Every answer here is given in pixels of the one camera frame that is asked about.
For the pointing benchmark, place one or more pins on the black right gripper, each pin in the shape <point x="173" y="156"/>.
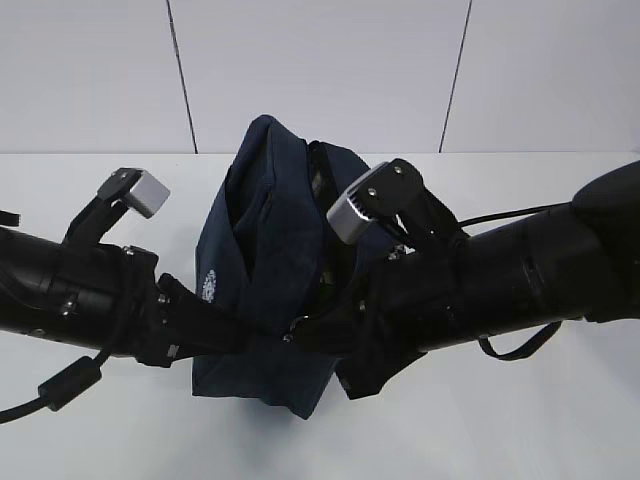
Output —
<point x="397" y="312"/>

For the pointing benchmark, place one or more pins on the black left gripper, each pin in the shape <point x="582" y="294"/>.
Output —
<point x="106" y="298"/>

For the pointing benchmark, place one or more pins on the navy blue lunch bag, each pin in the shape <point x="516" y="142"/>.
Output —
<point x="266" y="255"/>

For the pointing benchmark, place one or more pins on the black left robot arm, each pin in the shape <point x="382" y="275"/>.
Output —
<point x="26" y="270"/>

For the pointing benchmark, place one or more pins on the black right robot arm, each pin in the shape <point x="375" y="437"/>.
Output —
<point x="577" y="260"/>

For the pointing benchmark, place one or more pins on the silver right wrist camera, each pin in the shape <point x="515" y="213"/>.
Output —
<point x="392" y="196"/>

